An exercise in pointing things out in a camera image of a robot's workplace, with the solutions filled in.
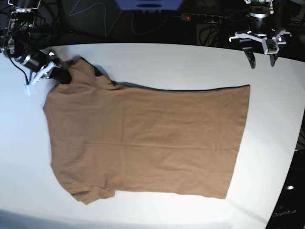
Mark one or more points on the black OpenArm box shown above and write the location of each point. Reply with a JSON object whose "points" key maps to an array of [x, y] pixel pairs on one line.
{"points": [[289, 212]]}

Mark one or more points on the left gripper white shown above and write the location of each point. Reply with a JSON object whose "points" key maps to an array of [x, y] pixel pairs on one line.
{"points": [[270, 43]]}

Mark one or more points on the brown T-shirt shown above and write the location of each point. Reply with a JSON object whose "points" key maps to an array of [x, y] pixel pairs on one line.
{"points": [[107, 137]]}

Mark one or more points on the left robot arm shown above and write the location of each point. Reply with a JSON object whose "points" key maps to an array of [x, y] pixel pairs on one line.
{"points": [[264, 29]]}

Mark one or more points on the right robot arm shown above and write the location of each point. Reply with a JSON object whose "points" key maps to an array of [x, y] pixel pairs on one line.
{"points": [[30, 28]]}

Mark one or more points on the blue plastic object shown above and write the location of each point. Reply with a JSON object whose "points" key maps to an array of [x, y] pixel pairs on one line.
{"points": [[149, 4]]}

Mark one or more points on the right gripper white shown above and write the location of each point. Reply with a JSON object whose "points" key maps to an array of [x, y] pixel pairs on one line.
{"points": [[41, 66]]}

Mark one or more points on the power strip with red light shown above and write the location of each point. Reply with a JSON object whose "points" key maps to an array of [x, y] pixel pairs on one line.
{"points": [[204, 18]]}

